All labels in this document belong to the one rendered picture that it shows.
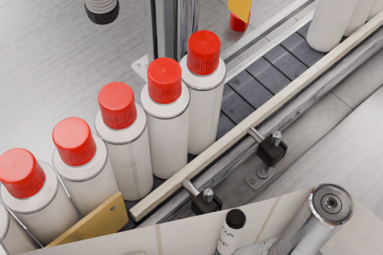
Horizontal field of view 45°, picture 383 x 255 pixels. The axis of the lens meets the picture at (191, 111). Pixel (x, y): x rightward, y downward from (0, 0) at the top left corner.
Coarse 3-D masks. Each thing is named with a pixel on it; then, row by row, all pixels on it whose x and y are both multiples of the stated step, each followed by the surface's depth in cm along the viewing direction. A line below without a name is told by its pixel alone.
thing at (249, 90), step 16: (304, 32) 74; (272, 48) 72; (288, 48) 72; (304, 48) 72; (352, 48) 72; (256, 64) 70; (272, 64) 70; (288, 64) 70; (304, 64) 71; (336, 64) 73; (240, 80) 68; (256, 80) 69; (272, 80) 69; (288, 80) 69; (224, 96) 67; (240, 96) 67; (256, 96) 67; (272, 96) 67; (224, 112) 65; (240, 112) 66; (224, 128) 64; (256, 128) 64; (192, 160) 61; (176, 192) 59; (128, 208) 58; (128, 224) 57
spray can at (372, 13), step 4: (376, 0) 71; (380, 0) 70; (376, 4) 71; (380, 4) 71; (372, 8) 72; (376, 8) 72; (380, 8) 72; (372, 12) 73; (376, 12) 73; (368, 16) 74; (372, 16) 73; (368, 20) 74
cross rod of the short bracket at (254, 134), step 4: (248, 128) 61; (252, 128) 61; (248, 132) 61; (252, 132) 60; (256, 132) 60; (252, 136) 60; (256, 136) 60; (260, 136) 60; (256, 140) 60; (260, 140) 60
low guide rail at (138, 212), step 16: (368, 32) 70; (336, 48) 68; (320, 64) 66; (304, 80) 64; (288, 96) 64; (256, 112) 61; (272, 112) 64; (240, 128) 60; (224, 144) 59; (208, 160) 58; (176, 176) 56; (192, 176) 58; (160, 192) 55; (144, 208) 54
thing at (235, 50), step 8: (296, 0) 66; (304, 0) 66; (312, 0) 67; (288, 8) 65; (296, 8) 65; (280, 16) 64; (288, 16) 65; (264, 24) 63; (272, 24) 63; (280, 24) 65; (256, 32) 63; (264, 32) 63; (240, 40) 62; (248, 40) 62; (256, 40) 63; (232, 48) 61; (240, 48) 61; (224, 56) 60; (232, 56) 61
